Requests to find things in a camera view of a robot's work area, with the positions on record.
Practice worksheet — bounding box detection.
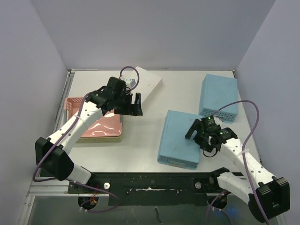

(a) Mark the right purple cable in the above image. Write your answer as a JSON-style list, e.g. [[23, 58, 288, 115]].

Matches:
[[205, 100, 270, 225]]

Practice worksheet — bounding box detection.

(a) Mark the white plastic basket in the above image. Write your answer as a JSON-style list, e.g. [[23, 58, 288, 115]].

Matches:
[[120, 67, 163, 112]]

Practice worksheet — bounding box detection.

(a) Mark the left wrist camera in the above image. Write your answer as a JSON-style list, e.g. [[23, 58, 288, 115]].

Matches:
[[124, 78, 136, 89]]

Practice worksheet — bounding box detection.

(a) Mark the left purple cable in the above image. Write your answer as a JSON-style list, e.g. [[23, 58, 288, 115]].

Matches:
[[32, 66, 141, 213]]

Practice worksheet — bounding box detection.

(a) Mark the black mounting base plate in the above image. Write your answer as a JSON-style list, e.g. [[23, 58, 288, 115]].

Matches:
[[67, 167, 247, 207]]

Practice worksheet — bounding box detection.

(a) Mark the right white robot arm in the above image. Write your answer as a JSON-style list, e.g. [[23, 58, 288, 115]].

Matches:
[[185, 116, 290, 223]]

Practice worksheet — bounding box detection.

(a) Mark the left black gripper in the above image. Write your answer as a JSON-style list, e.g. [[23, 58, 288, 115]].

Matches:
[[114, 92, 142, 116]]

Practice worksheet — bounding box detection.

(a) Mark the purple cable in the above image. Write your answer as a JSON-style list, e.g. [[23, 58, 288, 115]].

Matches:
[[205, 100, 270, 225], [32, 66, 141, 213]]

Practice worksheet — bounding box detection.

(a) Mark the blue plastic basket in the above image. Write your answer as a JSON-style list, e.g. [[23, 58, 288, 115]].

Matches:
[[198, 74, 238, 116], [157, 110, 202, 170]]

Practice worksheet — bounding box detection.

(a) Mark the yellow plastic basket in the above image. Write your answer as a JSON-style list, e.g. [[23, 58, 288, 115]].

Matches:
[[75, 114, 123, 144]]

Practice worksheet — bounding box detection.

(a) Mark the pink plastic basket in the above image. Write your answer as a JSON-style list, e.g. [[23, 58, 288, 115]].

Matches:
[[64, 97, 123, 139]]

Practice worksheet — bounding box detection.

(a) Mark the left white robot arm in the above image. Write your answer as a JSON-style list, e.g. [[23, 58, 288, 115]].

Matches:
[[35, 77, 143, 193]]

